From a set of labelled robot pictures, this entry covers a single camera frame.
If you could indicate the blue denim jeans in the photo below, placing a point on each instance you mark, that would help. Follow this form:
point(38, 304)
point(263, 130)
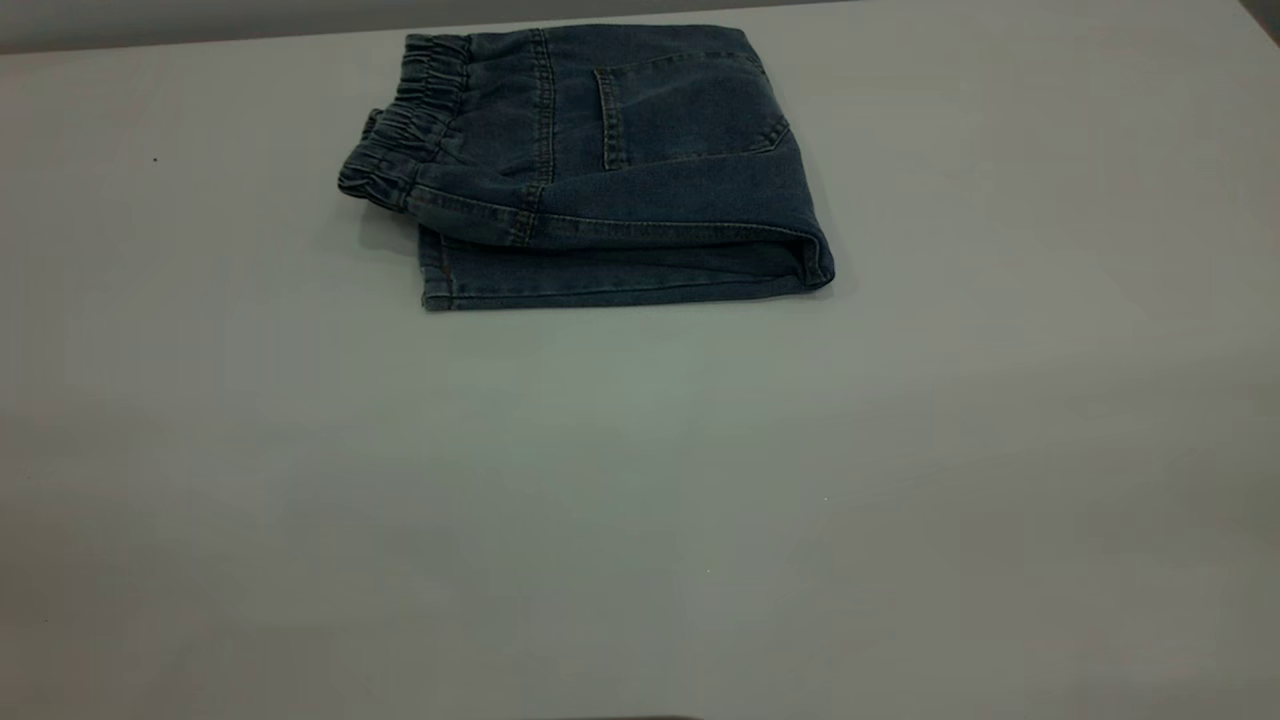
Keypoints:
point(620, 180)

